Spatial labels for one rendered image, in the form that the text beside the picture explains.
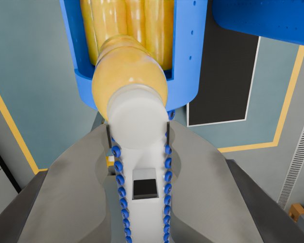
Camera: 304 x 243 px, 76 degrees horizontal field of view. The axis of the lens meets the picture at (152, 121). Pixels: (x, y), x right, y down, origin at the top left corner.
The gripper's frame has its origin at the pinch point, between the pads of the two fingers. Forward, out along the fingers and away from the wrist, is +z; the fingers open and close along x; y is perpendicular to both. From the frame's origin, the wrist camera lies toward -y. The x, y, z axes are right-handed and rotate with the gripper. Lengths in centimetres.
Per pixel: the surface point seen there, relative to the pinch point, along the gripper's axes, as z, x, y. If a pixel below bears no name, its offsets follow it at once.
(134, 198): 37, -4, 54
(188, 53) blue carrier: 24.7, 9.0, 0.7
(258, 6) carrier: 75, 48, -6
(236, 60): 130, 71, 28
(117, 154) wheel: 46, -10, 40
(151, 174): 48, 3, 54
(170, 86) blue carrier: 22.6, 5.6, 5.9
